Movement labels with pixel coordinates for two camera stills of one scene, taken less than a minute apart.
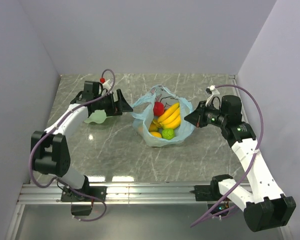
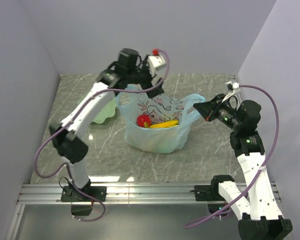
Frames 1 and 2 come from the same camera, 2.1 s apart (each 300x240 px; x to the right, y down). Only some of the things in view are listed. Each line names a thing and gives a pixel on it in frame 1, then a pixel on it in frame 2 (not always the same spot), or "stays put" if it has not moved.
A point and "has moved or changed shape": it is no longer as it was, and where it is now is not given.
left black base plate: (98, 192) stays put
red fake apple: (158, 108) → (142, 118)
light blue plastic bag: (142, 116) has moved or changed shape
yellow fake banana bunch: (171, 119) has moved or changed shape
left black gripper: (117, 107) → (148, 84)
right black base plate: (211, 192) stays put
